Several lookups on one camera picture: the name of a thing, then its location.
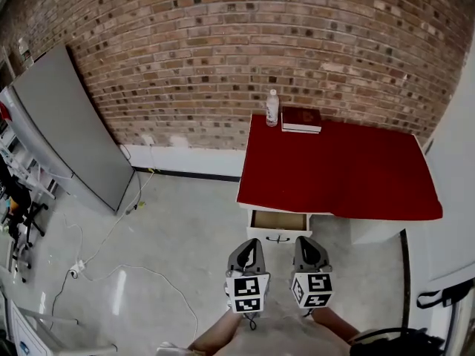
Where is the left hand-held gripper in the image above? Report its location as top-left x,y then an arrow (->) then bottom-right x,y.
223,237 -> 272,314

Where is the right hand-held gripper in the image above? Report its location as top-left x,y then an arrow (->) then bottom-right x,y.
290,235 -> 335,311

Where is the white drawer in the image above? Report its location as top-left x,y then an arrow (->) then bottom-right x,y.
246,209 -> 314,245

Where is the person's left forearm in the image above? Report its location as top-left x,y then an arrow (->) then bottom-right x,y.
186,311 -> 246,352

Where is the person's right forearm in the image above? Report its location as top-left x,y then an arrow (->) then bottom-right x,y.
310,306 -> 361,343

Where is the red table cloth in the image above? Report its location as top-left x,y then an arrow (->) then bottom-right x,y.
236,113 -> 444,223

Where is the person's light shirt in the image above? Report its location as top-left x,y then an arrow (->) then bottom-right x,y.
155,314 -> 372,356

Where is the black bag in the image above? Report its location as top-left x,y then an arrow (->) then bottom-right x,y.
347,326 -> 447,356

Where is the dark red book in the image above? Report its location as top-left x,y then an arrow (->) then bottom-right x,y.
281,105 -> 323,135

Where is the clear plastic bottle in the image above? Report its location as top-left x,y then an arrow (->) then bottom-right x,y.
265,88 -> 280,128

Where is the white power strip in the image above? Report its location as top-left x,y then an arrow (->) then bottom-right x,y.
68,259 -> 87,279

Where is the black office chair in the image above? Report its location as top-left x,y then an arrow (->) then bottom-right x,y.
0,156 -> 50,285

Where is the small white bottle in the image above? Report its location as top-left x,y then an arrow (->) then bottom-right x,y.
18,39 -> 33,65

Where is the black looped strap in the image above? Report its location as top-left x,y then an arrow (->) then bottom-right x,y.
415,279 -> 475,309

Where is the white power cable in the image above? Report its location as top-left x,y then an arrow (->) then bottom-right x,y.
80,143 -> 156,271

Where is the black floor cable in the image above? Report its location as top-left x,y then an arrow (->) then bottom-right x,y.
49,270 -> 81,326

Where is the white metal frame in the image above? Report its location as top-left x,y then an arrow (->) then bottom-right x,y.
0,280 -> 116,356

